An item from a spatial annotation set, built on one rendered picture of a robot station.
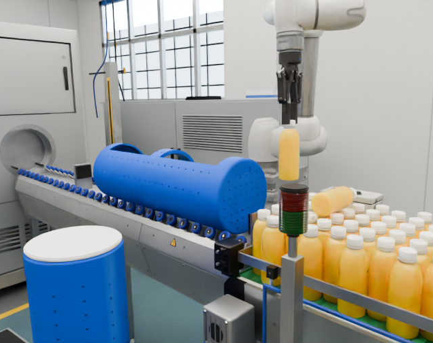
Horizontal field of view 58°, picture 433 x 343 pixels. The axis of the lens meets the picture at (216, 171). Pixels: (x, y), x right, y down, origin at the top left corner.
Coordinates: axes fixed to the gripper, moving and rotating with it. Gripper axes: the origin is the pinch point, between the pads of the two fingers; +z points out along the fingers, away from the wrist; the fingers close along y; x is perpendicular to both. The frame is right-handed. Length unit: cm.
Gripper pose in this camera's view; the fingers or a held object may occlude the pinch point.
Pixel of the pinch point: (289, 113)
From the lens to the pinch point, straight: 135.2
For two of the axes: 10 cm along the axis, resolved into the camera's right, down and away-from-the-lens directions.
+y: -6.7, 1.3, -7.3
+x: 7.4, 0.9, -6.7
